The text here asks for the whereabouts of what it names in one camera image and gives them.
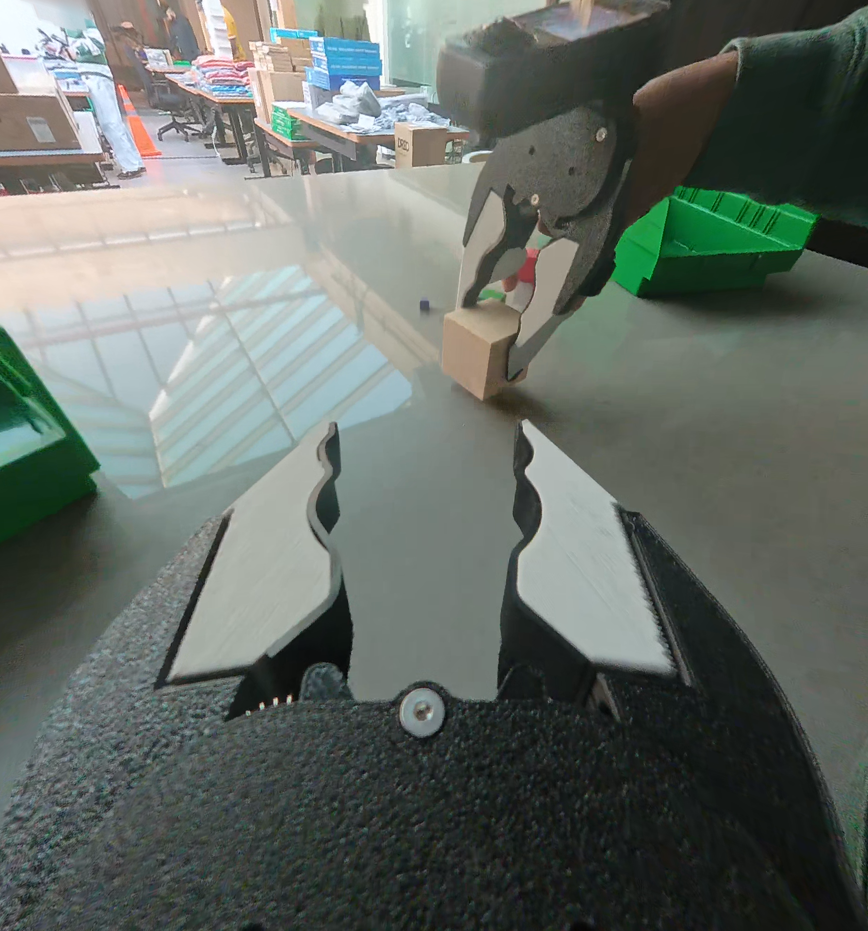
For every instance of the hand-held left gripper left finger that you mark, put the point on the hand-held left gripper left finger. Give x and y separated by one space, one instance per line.
259 582

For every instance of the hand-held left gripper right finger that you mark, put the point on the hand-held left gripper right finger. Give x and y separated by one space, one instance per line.
594 582

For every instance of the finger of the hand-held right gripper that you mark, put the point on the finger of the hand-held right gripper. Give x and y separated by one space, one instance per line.
481 240
554 284

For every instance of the red wooden cube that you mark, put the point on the red wooden cube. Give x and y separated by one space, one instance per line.
528 265

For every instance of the green wooden cube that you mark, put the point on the green wooden cube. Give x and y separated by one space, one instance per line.
492 293

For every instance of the large plain wooden cube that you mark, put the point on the large plain wooden cube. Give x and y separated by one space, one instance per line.
477 356

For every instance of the green plastic bin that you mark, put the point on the green plastic bin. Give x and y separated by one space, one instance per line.
718 254
19 473

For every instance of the small cardboard box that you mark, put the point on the small cardboard box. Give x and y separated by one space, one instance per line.
419 145

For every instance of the pile of grey plastic bags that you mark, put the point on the pile of grey plastic bags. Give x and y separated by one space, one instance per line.
354 105

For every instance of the long wooden work table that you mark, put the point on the long wooden work table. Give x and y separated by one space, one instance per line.
317 138

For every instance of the stack of blue boxes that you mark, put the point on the stack of blue boxes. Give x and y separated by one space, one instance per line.
347 62

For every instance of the stack of green boxes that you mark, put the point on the stack of green boxes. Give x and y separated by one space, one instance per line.
287 122

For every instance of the stack of folded clothes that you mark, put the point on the stack of folded clothes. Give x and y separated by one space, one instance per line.
223 73

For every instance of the black office chair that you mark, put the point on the black office chair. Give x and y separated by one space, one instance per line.
176 102

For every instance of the orange traffic cone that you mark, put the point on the orange traffic cone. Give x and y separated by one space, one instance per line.
141 134

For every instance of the wooden-top work table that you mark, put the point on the wooden-top work table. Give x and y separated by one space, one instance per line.
34 158

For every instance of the scribbled cardboard box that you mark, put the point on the scribbled cardboard box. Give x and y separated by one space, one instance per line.
12 123

